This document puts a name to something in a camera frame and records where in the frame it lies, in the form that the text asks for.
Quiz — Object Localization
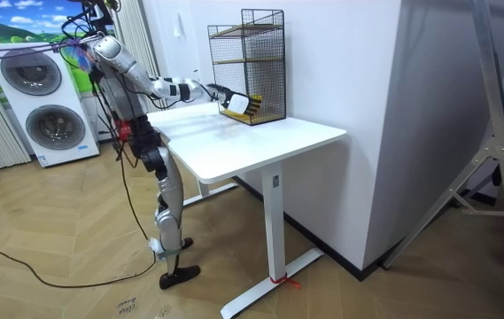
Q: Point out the landscape wall poster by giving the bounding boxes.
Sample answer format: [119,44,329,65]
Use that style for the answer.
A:
[0,0,120,94]

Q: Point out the black floor cable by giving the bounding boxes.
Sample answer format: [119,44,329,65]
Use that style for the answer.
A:
[0,145,158,290]

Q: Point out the silver metal frame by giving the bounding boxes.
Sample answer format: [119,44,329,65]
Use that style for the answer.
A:
[382,0,504,318]

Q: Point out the robot legs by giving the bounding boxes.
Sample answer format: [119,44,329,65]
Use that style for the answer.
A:
[138,132,202,292]

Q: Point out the white desk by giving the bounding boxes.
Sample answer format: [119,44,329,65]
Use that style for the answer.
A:
[147,102,348,319]

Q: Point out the white washing machine tower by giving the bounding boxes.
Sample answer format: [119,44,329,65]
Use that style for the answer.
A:
[0,42,101,168]

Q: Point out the black wire mesh shelf rack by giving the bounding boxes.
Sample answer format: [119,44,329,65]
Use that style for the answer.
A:
[207,8,287,127]

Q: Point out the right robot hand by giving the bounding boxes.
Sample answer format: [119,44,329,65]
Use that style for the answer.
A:
[206,82,264,119]

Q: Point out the cable bundle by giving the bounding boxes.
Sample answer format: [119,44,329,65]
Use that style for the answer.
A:
[0,0,122,74]

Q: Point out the red strap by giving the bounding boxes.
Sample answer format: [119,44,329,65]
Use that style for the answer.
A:
[269,274,302,290]

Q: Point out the robot body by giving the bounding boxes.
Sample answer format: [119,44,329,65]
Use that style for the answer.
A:
[67,0,167,160]

